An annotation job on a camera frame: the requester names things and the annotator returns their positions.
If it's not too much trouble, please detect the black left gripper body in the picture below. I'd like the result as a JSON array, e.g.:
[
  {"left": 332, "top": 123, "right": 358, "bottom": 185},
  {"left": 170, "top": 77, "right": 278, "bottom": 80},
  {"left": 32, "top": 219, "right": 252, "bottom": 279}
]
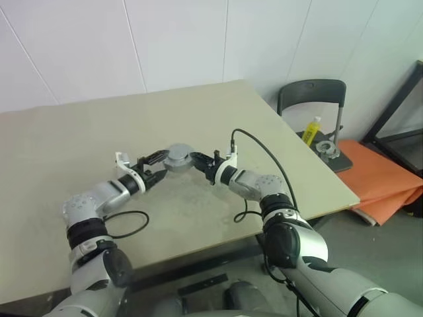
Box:
[{"left": 135, "top": 154, "right": 159, "bottom": 192}]

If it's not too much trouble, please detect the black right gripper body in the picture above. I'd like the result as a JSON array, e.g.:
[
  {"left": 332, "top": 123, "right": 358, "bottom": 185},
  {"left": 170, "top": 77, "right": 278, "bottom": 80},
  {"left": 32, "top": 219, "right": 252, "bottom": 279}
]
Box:
[{"left": 202, "top": 149, "right": 221, "bottom": 186}]

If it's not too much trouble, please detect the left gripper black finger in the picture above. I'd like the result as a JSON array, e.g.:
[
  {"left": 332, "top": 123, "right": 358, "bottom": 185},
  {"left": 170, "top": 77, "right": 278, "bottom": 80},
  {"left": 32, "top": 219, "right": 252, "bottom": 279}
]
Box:
[
  {"left": 145, "top": 149, "right": 171, "bottom": 165},
  {"left": 146, "top": 170, "right": 168, "bottom": 191}
]

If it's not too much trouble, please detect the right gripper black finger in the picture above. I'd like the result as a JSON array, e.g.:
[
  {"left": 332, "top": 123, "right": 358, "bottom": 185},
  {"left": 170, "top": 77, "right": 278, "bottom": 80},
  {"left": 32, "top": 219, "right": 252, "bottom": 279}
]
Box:
[
  {"left": 192, "top": 161, "right": 211, "bottom": 181},
  {"left": 189, "top": 151, "right": 213, "bottom": 165}
]

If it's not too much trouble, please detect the silver motor base with coils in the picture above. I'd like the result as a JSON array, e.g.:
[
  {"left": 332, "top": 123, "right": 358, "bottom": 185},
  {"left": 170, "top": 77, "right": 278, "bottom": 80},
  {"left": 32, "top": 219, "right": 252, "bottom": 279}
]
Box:
[{"left": 164, "top": 152, "right": 195, "bottom": 174}]

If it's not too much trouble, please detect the yellow drink bottle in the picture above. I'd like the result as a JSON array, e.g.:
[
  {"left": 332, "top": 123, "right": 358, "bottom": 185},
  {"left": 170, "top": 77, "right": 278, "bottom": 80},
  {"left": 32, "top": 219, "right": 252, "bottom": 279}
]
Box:
[{"left": 301, "top": 116, "right": 323, "bottom": 145}]

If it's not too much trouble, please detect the black flat bar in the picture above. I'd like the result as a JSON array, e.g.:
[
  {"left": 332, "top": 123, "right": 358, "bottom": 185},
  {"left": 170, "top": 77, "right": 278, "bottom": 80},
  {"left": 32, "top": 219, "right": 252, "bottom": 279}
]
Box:
[{"left": 177, "top": 273, "right": 229, "bottom": 297}]

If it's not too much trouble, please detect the dark grey folding chair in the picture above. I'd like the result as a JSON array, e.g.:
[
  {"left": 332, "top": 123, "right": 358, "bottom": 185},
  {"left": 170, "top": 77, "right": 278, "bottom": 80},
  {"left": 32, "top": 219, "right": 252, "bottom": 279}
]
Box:
[{"left": 277, "top": 79, "right": 355, "bottom": 173}]

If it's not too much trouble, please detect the dark rounded grey shape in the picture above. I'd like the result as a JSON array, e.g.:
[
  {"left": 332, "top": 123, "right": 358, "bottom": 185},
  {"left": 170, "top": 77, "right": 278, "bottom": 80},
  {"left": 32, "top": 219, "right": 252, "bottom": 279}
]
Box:
[
  {"left": 153, "top": 295, "right": 186, "bottom": 317},
  {"left": 224, "top": 279, "right": 266, "bottom": 312}
]

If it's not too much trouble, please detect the white flat board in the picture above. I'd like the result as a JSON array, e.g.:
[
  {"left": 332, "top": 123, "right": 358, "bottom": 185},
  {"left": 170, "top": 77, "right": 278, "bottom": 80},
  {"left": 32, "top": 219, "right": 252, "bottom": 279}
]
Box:
[{"left": 354, "top": 207, "right": 381, "bottom": 228}]

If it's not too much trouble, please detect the orange mat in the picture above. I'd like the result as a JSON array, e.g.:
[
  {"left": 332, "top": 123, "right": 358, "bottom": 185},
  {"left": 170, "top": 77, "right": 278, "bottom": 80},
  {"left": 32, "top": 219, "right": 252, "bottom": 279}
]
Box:
[{"left": 336, "top": 138, "right": 423, "bottom": 227}]

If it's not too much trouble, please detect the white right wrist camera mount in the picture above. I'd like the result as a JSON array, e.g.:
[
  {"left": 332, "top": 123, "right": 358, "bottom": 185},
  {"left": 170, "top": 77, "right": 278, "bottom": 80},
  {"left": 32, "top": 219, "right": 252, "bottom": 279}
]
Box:
[{"left": 212, "top": 147, "right": 239, "bottom": 186}]

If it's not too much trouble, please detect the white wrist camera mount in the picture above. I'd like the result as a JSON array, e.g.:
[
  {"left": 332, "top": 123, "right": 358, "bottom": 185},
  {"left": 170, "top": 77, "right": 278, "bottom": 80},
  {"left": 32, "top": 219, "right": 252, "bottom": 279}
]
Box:
[
  {"left": 114, "top": 151, "right": 147, "bottom": 194},
  {"left": 212, "top": 147, "right": 239, "bottom": 186}
]

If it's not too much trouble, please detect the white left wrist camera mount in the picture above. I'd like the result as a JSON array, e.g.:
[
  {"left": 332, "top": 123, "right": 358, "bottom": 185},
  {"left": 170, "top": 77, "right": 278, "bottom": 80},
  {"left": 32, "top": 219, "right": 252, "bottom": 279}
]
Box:
[{"left": 114, "top": 151, "right": 147, "bottom": 194}]

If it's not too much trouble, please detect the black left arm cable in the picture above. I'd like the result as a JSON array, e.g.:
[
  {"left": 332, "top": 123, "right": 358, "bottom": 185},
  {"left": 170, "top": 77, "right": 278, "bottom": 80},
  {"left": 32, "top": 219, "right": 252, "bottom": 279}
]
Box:
[{"left": 101, "top": 210, "right": 150, "bottom": 239}]

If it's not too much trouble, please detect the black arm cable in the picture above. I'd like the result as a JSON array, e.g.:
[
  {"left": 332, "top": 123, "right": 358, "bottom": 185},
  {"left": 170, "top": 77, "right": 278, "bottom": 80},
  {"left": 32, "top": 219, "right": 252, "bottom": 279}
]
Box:
[
  {"left": 229, "top": 128, "right": 318, "bottom": 317},
  {"left": 101, "top": 210, "right": 150, "bottom": 239}
]

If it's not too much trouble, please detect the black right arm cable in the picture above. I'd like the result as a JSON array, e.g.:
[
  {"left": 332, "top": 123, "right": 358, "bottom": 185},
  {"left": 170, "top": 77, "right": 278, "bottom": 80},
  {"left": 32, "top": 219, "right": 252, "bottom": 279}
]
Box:
[{"left": 229, "top": 128, "right": 318, "bottom": 317}]

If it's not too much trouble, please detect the black metal table frame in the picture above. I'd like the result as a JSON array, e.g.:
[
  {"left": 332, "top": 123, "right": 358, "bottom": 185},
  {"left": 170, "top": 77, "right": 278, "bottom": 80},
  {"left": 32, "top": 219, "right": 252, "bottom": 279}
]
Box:
[{"left": 125, "top": 230, "right": 269, "bottom": 292}]

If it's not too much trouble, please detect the grey metal ring part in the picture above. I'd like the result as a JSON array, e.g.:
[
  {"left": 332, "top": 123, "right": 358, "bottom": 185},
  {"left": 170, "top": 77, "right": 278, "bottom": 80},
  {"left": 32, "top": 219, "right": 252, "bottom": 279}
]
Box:
[{"left": 315, "top": 139, "right": 341, "bottom": 162}]

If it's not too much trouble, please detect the black metal frame cabinet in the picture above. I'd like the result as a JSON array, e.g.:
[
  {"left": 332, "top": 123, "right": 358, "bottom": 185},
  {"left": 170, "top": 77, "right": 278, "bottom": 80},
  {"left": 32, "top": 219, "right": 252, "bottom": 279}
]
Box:
[{"left": 360, "top": 59, "right": 423, "bottom": 176}]

